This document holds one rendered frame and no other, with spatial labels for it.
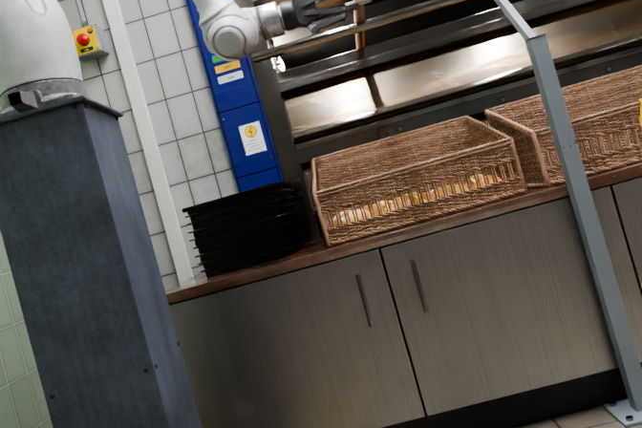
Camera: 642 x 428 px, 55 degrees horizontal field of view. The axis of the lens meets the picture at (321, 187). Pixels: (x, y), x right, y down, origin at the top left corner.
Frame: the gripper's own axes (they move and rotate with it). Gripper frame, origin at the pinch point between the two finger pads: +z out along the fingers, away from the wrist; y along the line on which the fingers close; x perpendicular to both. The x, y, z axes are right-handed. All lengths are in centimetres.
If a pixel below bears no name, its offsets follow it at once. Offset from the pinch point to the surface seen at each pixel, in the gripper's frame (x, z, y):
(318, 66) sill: -54, -16, 4
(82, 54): -46, -93, -21
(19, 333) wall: -14, -121, 64
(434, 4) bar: -16.2, 21.5, 3.7
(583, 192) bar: 6, 40, 64
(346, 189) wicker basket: -4, -16, 48
